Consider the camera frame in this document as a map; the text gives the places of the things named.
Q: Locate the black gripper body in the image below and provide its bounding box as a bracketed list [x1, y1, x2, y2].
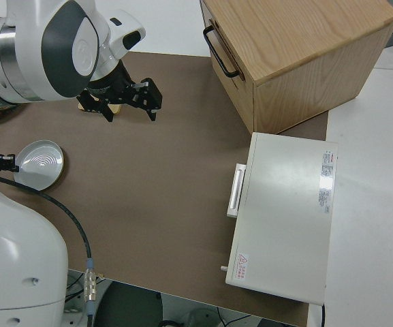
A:
[0, 153, 16, 172]
[76, 78, 163, 114]

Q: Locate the gray round plate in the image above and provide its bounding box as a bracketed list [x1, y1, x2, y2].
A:
[13, 140, 65, 191]

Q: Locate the wooden mug tree stand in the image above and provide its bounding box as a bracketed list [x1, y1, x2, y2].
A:
[76, 98, 123, 116]

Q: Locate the round wicker basket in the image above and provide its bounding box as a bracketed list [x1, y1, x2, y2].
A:
[0, 104, 22, 121]

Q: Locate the brown table mat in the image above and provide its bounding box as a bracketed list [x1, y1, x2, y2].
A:
[0, 50, 330, 327]

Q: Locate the wooden drawer cabinet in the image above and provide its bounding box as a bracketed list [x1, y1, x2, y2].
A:
[199, 0, 393, 136]

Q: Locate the white toaster oven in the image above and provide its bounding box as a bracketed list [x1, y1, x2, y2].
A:
[219, 131, 339, 305]

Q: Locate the black cabinet handle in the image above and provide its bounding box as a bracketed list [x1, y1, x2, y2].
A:
[202, 26, 240, 78]

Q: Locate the white oven door handle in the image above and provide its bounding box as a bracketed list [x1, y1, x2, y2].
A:
[226, 163, 247, 218]

